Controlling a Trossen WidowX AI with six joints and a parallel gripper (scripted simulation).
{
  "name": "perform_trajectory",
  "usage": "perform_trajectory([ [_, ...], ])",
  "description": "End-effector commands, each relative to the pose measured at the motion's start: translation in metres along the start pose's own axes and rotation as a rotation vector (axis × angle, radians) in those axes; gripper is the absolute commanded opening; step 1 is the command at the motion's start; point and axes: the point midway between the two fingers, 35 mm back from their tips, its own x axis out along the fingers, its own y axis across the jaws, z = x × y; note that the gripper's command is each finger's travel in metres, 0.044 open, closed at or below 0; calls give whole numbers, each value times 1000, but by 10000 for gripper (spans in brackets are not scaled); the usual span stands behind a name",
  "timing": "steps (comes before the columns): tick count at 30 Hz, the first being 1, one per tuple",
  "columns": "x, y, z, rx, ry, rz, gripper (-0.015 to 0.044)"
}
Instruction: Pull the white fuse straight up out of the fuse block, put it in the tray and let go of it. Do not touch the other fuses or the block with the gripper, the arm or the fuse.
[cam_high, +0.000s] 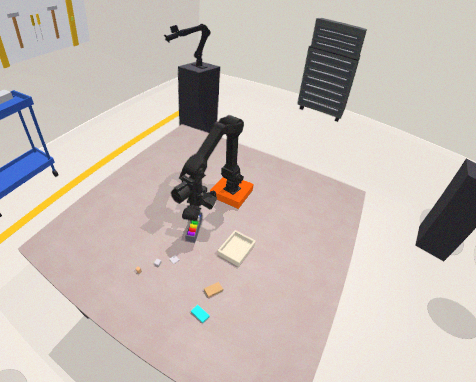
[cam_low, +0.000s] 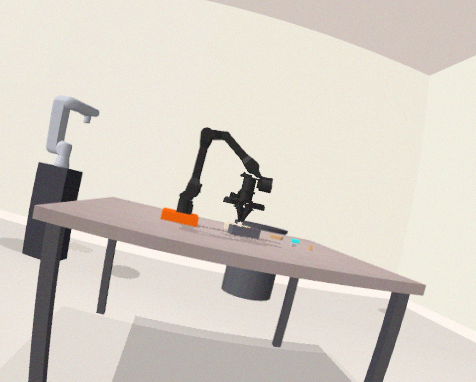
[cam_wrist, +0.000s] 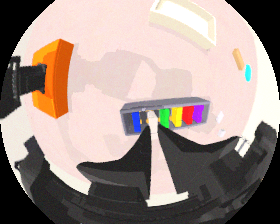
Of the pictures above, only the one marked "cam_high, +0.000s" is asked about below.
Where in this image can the cyan rectangular block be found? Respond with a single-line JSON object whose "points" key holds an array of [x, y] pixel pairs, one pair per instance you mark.
{"points": [[200, 313]]}

